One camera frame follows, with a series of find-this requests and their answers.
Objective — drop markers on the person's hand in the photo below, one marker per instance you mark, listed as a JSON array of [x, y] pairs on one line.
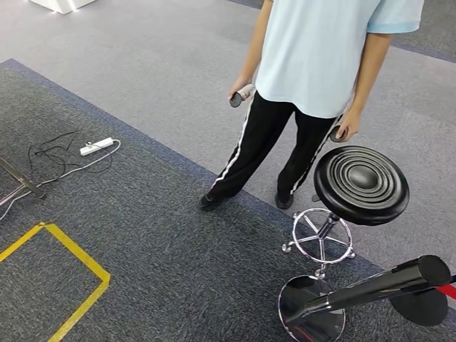
[[237, 87], [351, 123]]

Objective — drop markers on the person's forearm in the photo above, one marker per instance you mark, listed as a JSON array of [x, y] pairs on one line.
[[370, 66], [254, 47]]

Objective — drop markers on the steel workbench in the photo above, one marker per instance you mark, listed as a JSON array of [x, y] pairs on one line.
[[21, 181]]

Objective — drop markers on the chrome star base stool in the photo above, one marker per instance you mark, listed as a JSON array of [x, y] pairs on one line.
[[362, 184]]

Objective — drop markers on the person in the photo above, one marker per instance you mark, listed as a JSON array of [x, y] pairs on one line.
[[313, 47]]

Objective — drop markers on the metal barrier stanchion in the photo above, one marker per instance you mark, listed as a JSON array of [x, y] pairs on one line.
[[392, 281]]

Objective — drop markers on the white power strip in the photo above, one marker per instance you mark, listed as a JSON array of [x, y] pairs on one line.
[[96, 146]]

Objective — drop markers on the red barrier belt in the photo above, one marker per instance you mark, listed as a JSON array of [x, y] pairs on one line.
[[448, 291]]

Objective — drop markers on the black round base plate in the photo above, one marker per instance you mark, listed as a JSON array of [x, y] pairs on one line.
[[420, 309]]

